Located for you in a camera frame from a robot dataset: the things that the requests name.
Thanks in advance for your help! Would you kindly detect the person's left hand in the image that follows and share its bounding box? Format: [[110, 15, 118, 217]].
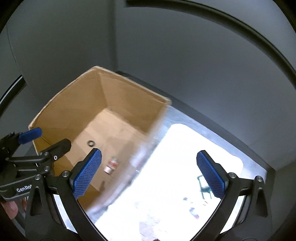
[[1, 199, 28, 220]]

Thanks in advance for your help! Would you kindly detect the green plastic toy chair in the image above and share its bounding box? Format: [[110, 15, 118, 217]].
[[197, 175, 212, 199]]

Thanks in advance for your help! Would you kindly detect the small red-label bottle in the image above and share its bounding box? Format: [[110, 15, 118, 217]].
[[104, 157, 119, 175]]

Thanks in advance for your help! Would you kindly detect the white patterned mat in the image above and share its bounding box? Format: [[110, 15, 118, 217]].
[[88, 123, 243, 240]]

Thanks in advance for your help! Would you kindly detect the brown cardboard box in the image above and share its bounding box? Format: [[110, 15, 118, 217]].
[[29, 66, 171, 215]]

